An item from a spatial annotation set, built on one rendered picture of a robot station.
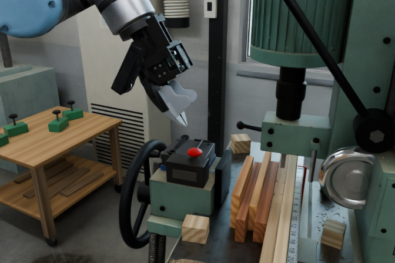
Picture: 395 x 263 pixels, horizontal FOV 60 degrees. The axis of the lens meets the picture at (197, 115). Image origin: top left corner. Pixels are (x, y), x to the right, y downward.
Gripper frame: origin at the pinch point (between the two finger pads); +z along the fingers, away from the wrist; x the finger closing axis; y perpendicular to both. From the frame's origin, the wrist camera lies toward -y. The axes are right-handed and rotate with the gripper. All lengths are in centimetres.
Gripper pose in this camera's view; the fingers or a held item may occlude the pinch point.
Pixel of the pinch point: (179, 122)
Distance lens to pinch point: 67.7
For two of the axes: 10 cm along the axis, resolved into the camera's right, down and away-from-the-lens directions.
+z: 4.8, 8.6, 1.7
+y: 8.2, -3.7, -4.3
